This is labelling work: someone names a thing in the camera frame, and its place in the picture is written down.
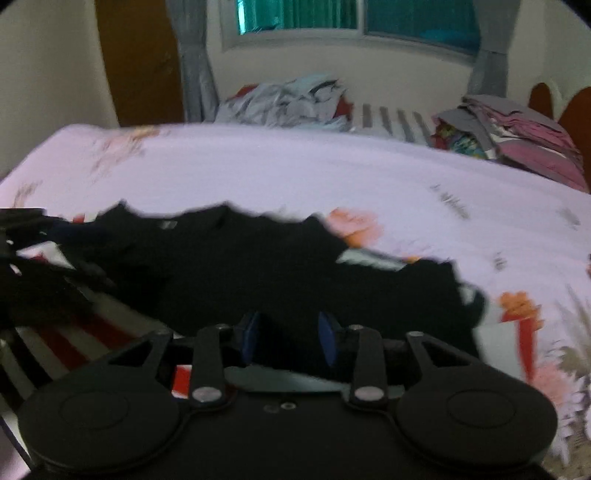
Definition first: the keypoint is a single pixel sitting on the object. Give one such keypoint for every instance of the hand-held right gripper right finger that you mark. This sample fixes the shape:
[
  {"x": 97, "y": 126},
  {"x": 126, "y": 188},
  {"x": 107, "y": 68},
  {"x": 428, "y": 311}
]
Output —
[{"x": 328, "y": 339}]

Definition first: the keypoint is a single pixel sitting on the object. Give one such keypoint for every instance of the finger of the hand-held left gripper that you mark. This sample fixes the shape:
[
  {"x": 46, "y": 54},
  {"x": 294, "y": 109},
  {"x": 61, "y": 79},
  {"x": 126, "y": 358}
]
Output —
[
  {"x": 76, "y": 235},
  {"x": 51, "y": 288}
]

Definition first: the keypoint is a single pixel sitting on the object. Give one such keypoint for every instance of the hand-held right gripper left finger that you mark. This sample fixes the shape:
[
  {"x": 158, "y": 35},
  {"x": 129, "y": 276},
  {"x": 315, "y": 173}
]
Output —
[{"x": 251, "y": 339}]

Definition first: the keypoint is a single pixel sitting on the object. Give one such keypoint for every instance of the striped knit sweater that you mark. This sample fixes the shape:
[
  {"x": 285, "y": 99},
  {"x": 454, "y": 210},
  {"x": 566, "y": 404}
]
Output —
[{"x": 240, "y": 277}]

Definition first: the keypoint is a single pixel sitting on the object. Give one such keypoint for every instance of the pile of grey-blue clothes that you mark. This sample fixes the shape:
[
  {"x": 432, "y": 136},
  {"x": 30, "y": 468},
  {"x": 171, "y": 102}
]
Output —
[{"x": 286, "y": 104}]

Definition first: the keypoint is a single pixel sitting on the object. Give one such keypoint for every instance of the stack of folded clothes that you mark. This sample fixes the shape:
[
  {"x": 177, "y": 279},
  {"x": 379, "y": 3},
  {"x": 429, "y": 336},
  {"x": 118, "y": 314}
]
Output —
[{"x": 517, "y": 138}]

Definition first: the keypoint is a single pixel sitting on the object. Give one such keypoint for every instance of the pink floral bed sheet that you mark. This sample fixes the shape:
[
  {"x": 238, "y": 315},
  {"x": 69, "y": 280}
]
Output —
[{"x": 323, "y": 184}]

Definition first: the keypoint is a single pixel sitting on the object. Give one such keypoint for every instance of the brown wooden door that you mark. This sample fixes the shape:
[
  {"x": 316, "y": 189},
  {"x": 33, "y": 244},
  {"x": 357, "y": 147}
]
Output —
[{"x": 138, "y": 64}]

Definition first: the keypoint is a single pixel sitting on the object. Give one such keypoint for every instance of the grey curtain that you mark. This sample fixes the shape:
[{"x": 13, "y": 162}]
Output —
[
  {"x": 196, "y": 69},
  {"x": 491, "y": 50}
]

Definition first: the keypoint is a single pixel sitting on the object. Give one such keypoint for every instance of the grey striped cloth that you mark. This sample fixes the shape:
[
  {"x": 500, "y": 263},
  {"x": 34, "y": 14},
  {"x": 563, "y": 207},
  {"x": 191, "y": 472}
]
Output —
[{"x": 392, "y": 124}]

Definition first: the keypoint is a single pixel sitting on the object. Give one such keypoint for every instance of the sliding glass window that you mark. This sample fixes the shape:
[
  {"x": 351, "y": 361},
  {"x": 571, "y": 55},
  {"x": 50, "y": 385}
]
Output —
[{"x": 351, "y": 23}]

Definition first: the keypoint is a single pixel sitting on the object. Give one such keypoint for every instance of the scalloped red headboard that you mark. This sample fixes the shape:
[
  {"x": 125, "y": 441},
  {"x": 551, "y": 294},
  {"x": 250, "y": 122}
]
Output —
[{"x": 577, "y": 110}]

